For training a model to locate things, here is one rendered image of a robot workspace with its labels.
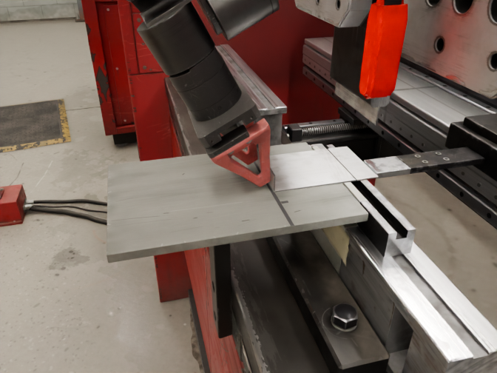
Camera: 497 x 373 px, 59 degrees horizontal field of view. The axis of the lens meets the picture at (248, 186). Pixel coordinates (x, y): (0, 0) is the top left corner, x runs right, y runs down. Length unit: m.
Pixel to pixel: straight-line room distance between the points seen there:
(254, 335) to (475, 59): 0.35
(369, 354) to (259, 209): 0.18
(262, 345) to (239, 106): 0.25
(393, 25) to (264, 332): 0.34
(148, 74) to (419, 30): 1.06
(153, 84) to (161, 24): 0.92
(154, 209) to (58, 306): 1.44
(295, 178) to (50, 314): 1.47
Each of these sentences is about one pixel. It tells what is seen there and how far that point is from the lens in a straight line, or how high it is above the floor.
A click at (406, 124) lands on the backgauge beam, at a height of 0.95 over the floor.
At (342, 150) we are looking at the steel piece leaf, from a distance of 0.60.
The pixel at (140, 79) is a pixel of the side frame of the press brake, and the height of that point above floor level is 0.87.
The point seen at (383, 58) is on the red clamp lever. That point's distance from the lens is 0.32.
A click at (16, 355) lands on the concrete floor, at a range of 1.78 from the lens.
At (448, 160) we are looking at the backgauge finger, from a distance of 0.60.
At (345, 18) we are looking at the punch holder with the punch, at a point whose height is 1.19.
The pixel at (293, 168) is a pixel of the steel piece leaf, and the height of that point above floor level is 1.00.
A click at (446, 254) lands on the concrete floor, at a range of 2.16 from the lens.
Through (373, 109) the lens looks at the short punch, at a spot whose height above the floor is 1.10.
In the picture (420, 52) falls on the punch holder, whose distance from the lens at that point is 0.33.
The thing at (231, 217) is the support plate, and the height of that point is 1.00.
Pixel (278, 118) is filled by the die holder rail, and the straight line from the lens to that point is 0.84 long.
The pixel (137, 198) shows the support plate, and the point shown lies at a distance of 0.50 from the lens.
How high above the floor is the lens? 1.26
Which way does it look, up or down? 31 degrees down
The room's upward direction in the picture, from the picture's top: straight up
